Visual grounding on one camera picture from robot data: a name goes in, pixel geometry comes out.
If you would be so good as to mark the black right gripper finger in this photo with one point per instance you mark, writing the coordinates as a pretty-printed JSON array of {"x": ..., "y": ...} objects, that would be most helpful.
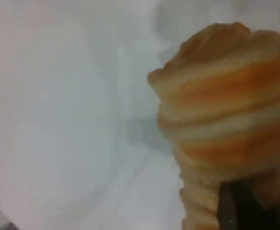
[{"x": 252, "y": 208}]

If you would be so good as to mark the long striped bread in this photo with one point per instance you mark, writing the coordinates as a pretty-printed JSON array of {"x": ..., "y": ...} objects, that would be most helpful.
[{"x": 214, "y": 107}]

